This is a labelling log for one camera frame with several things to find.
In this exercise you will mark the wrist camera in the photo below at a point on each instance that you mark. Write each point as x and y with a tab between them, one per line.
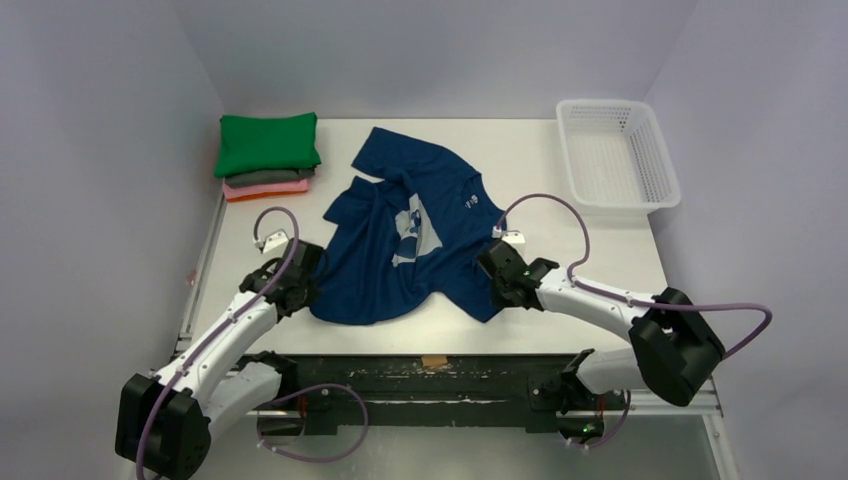
512	237
274	241

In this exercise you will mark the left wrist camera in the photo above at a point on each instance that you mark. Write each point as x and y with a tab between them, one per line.
274	241

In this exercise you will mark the grey folded t-shirt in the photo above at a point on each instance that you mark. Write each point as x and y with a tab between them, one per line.
268	176

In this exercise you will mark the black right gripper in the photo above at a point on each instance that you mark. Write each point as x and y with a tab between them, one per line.
494	263

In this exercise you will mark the pink folded t-shirt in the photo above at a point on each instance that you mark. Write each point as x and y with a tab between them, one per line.
299	185

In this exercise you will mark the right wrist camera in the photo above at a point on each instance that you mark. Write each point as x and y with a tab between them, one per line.
512	237

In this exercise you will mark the orange folded t-shirt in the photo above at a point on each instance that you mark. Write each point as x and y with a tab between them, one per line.
264	195

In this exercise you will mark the blue t-shirt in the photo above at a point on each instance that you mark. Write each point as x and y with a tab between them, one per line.
412	223

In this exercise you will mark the aluminium table frame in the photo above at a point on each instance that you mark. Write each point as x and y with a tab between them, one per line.
199	265

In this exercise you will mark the white plastic basket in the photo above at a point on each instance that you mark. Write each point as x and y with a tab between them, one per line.
615	156

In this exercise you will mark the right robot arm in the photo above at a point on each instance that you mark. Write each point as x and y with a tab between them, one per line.
671	350

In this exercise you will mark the green folded t-shirt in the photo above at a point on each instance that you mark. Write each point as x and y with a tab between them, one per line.
249	144

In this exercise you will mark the brown tape piece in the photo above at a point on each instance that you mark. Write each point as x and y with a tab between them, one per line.
434	362

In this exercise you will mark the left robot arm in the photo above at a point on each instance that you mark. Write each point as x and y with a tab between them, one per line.
219	374

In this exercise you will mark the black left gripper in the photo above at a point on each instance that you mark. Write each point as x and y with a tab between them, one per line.
311	292

